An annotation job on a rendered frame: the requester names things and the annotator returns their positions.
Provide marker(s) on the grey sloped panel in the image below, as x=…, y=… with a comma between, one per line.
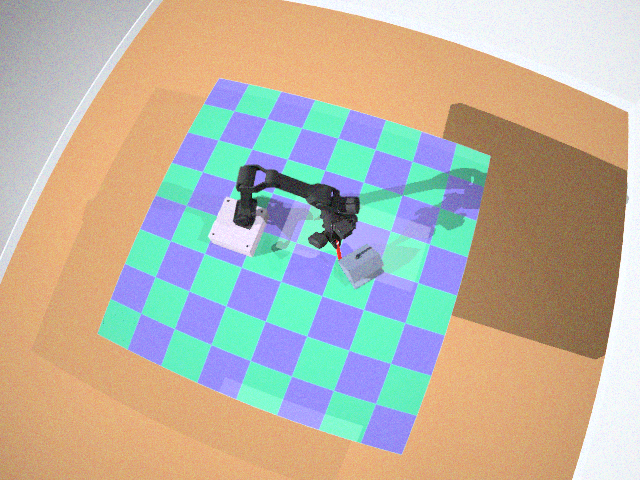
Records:
x=362, y=266

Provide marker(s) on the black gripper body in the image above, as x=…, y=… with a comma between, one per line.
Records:
x=319, y=240

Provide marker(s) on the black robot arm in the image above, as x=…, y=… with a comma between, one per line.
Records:
x=318, y=195

